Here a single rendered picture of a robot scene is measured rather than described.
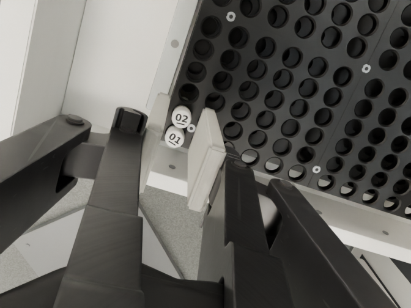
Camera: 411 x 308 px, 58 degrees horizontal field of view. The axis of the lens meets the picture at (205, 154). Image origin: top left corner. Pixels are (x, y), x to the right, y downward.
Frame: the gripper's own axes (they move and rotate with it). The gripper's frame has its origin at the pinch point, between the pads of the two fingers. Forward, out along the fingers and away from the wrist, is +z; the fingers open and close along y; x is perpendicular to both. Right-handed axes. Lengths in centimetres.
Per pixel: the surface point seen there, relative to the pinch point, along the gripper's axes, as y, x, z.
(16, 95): -9.1, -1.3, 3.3
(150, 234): 8, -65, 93
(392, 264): 23.1, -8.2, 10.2
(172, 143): 0.0, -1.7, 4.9
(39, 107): -8.9, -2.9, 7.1
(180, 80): -0.7, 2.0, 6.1
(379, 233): 18.7, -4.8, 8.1
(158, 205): 8, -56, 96
